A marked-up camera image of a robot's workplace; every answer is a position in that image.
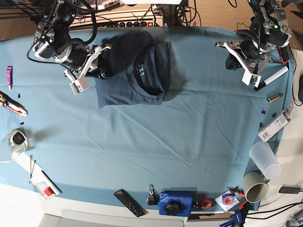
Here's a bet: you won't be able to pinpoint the purple disc sleeve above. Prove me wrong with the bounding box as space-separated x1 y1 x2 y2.
215 191 240 211

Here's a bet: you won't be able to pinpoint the white packaged box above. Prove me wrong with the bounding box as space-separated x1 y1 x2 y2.
258 108 290 142

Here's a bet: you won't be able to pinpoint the light blue table cloth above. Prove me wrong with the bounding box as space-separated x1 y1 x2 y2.
0 27 294 207

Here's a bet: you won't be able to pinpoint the white red syringe package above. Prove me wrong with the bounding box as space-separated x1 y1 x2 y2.
29 179 56 200

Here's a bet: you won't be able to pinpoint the white black marker pen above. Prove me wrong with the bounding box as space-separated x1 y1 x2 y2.
254 66 288 91

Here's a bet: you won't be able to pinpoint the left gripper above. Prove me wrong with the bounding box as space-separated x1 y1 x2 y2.
225 29 272 74

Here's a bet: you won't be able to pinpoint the black cable ties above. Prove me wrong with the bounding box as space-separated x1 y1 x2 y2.
30 155 36 178

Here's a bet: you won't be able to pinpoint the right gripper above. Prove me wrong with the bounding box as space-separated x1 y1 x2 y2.
60 39 114 79

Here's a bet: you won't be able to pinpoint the clear tape roll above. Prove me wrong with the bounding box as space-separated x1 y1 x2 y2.
3 129 28 153

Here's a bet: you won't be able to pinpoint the translucent plastic cup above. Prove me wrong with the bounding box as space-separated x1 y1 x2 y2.
250 141 281 180

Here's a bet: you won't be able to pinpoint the white paper strip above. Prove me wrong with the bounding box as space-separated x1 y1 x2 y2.
14 152 62 200

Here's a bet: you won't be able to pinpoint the pink glue tube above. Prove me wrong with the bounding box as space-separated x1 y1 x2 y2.
6 66 12 90

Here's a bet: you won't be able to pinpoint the black remote control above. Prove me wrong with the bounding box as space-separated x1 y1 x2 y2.
114 189 145 217

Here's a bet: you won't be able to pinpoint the beige green mug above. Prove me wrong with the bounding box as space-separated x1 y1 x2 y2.
243 172 269 203

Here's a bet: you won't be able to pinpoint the white power strip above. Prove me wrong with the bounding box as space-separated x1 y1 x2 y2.
68 9 166 28

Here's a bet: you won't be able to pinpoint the black key fob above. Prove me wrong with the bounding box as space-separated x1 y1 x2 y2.
146 184 159 206

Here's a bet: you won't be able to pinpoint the red handled pliers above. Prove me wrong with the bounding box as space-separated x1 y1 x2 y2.
228 187 245 197

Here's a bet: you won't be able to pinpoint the orange utility knife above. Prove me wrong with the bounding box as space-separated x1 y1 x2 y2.
0 92 27 117

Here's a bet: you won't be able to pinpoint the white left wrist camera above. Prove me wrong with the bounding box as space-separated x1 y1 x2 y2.
242 70 261 87

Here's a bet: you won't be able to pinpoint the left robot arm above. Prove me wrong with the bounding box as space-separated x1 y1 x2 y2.
225 0 292 73

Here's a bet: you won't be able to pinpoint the red tape roll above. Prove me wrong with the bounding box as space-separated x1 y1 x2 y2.
200 198 212 210

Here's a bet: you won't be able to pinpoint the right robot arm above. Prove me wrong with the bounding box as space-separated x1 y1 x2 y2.
30 0 113 82

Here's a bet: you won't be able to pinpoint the blue box with knob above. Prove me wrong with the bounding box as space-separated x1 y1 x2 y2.
158 191 193 217

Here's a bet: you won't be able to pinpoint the dark blue T-shirt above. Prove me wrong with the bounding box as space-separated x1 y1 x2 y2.
95 31 171 108

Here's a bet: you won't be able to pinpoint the black orange tool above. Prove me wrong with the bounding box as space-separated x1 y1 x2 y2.
277 47 289 64

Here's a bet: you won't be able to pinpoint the blue clamp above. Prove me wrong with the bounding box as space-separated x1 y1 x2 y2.
220 212 246 227

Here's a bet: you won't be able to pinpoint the gold AA battery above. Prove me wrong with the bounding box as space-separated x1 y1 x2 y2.
267 94 281 103

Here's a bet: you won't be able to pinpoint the black power adapter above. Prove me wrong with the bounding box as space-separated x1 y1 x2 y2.
279 186 302 194

